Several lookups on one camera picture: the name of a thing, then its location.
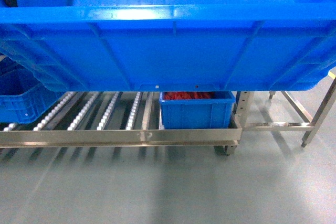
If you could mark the steel roller shelf rack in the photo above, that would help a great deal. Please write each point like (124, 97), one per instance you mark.
(136, 133)

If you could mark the blue crate on left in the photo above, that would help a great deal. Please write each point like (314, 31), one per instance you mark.
(23, 98)

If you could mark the small blue crate red contents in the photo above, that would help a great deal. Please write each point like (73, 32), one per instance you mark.
(196, 110)

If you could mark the large blue plastic crate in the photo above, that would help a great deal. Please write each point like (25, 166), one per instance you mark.
(172, 45)

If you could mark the steel frame table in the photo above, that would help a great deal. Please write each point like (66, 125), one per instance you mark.
(309, 124)

